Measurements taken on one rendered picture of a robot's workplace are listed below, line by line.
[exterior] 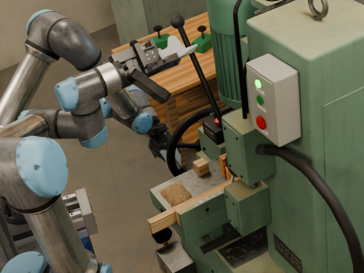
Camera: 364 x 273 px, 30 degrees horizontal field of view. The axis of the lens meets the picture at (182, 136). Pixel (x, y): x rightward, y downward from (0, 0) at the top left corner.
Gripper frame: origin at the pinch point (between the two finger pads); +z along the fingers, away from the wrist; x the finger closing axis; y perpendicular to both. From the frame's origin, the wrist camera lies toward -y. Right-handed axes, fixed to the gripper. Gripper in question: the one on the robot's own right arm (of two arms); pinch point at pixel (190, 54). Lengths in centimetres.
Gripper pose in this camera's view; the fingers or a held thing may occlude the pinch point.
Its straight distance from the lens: 174.7
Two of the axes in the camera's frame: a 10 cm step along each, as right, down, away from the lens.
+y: -4.1, -9.1, 0.0
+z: 8.7, -3.9, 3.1
